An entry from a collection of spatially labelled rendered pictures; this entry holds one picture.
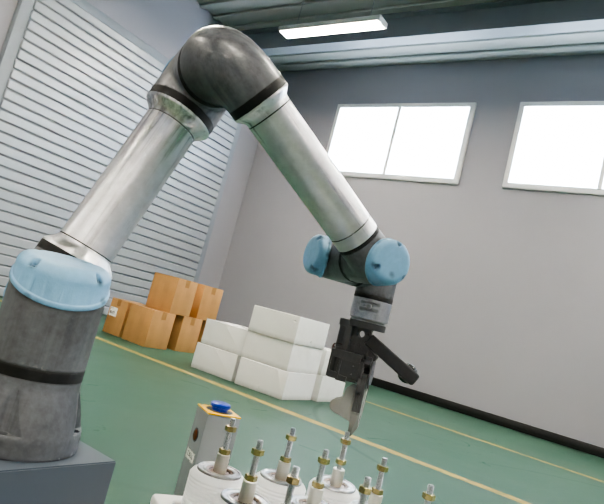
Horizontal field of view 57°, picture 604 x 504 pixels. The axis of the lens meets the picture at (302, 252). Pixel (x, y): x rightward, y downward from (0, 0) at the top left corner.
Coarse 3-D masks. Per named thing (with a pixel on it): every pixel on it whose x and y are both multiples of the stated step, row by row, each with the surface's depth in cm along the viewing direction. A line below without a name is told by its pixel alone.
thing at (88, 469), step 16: (80, 448) 72; (0, 464) 60; (16, 464) 61; (32, 464) 62; (48, 464) 64; (64, 464) 65; (80, 464) 66; (96, 464) 68; (112, 464) 70; (0, 480) 58; (16, 480) 60; (32, 480) 61; (48, 480) 63; (64, 480) 65; (80, 480) 66; (96, 480) 68; (0, 496) 59; (16, 496) 60; (32, 496) 62; (48, 496) 63; (64, 496) 65; (80, 496) 67; (96, 496) 69
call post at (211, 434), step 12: (204, 420) 107; (216, 420) 107; (228, 420) 108; (192, 432) 111; (204, 432) 106; (216, 432) 107; (192, 444) 109; (204, 444) 106; (216, 444) 107; (192, 456) 107; (204, 456) 106; (180, 480) 109; (180, 492) 108
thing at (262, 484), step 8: (264, 480) 95; (256, 488) 96; (264, 488) 94; (272, 488) 94; (280, 488) 94; (296, 488) 95; (304, 488) 98; (264, 496) 94; (272, 496) 94; (280, 496) 94
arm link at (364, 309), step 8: (352, 304) 107; (360, 304) 105; (368, 304) 103; (376, 304) 104; (384, 304) 104; (352, 312) 106; (360, 312) 104; (368, 312) 104; (376, 312) 104; (384, 312) 104; (360, 320) 105; (368, 320) 104; (376, 320) 104; (384, 320) 105
